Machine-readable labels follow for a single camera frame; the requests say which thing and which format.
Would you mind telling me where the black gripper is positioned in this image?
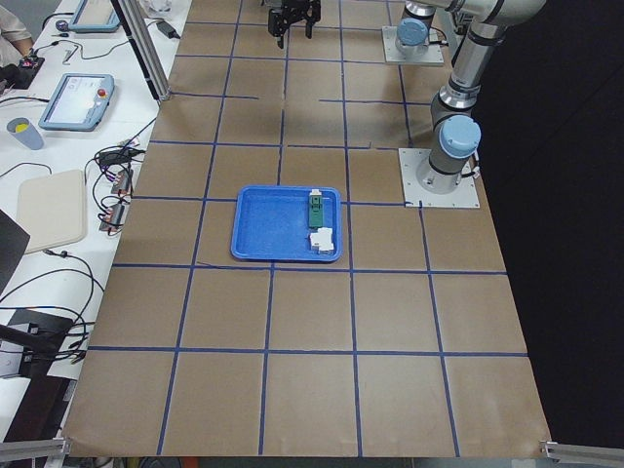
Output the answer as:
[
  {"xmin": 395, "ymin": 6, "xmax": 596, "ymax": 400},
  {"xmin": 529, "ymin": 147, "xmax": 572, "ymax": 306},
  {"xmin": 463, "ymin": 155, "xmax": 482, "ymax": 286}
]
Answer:
[{"xmin": 266, "ymin": 0, "xmax": 322, "ymax": 48}]

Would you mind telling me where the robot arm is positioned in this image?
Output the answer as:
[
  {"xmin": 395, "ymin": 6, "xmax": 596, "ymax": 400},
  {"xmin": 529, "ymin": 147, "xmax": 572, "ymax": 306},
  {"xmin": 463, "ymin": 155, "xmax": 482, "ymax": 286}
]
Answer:
[
  {"xmin": 416, "ymin": 0, "xmax": 546, "ymax": 194},
  {"xmin": 261, "ymin": 1, "xmax": 449, "ymax": 66}
]

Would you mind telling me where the black power adapter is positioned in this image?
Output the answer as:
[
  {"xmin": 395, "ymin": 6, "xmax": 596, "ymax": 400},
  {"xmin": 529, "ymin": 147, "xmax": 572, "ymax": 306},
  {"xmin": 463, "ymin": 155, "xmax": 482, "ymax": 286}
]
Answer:
[{"xmin": 156, "ymin": 19, "xmax": 180, "ymax": 39}]

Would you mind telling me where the green terminal block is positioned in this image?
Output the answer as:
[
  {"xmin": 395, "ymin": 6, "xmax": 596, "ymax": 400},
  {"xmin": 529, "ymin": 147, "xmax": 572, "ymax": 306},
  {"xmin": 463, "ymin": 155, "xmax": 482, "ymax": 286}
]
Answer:
[{"xmin": 308, "ymin": 188, "xmax": 324, "ymax": 229}]

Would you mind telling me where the blue plastic tray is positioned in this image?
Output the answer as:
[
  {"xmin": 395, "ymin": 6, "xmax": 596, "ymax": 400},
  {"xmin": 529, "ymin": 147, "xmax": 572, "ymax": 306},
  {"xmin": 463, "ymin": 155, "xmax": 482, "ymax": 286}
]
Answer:
[{"xmin": 230, "ymin": 185, "xmax": 343, "ymax": 262}]

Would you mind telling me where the far teach pendant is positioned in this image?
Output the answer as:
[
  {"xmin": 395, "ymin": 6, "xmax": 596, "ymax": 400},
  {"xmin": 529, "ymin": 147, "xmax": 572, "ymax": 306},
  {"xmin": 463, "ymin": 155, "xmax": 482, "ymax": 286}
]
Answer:
[{"xmin": 68, "ymin": 0, "xmax": 120, "ymax": 33}]

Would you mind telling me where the teach pendant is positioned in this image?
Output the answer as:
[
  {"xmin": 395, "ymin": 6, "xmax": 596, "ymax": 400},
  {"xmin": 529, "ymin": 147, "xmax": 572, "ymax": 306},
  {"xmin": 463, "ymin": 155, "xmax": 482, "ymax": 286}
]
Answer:
[
  {"xmin": 68, "ymin": 0, "xmax": 120, "ymax": 33},
  {"xmin": 38, "ymin": 73, "xmax": 115, "ymax": 132}
]

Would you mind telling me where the white circuit breaker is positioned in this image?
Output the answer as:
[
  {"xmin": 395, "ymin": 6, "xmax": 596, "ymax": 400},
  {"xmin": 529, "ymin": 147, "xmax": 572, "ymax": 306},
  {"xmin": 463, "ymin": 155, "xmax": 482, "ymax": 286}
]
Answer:
[{"xmin": 309, "ymin": 227, "xmax": 335, "ymax": 254}]

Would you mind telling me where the near teach pendant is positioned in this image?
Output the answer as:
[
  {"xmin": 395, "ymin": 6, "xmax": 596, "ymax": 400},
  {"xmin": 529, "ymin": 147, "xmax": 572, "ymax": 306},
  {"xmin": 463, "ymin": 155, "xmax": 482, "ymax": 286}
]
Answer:
[{"xmin": 38, "ymin": 73, "xmax": 115, "ymax": 132}]

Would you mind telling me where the grey cup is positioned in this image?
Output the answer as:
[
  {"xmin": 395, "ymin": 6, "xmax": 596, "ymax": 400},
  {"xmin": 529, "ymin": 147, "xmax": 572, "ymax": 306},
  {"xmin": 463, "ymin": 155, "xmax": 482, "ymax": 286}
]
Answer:
[{"xmin": 6, "ymin": 117, "xmax": 44, "ymax": 150}]

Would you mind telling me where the beige pad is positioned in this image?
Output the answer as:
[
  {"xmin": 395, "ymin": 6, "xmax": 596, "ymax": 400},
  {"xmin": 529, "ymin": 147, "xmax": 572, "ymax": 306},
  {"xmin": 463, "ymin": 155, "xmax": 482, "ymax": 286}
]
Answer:
[{"xmin": 17, "ymin": 170, "xmax": 87, "ymax": 254}]

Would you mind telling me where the black laptop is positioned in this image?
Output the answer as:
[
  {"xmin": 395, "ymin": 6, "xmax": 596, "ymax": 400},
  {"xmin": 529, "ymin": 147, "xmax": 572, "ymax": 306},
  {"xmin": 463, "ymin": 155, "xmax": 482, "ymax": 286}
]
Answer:
[{"xmin": 0, "ymin": 212, "xmax": 30, "ymax": 292}]

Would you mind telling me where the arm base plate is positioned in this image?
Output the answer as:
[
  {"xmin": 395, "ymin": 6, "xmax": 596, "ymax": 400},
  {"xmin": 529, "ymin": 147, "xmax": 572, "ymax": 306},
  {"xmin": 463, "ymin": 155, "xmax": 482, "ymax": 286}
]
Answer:
[
  {"xmin": 381, "ymin": 26, "xmax": 445, "ymax": 66},
  {"xmin": 399, "ymin": 148, "xmax": 480, "ymax": 209}
]

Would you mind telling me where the aluminium frame post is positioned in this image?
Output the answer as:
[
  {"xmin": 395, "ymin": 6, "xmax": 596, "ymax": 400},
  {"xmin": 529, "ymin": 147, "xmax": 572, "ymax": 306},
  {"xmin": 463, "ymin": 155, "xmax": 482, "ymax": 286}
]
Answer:
[{"xmin": 111, "ymin": 0, "xmax": 171, "ymax": 102}]

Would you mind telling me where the black cable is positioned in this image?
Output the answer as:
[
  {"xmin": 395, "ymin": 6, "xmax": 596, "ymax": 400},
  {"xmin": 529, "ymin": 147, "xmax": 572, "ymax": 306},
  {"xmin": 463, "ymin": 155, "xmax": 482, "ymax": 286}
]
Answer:
[{"xmin": 0, "ymin": 249, "xmax": 107, "ymax": 313}]

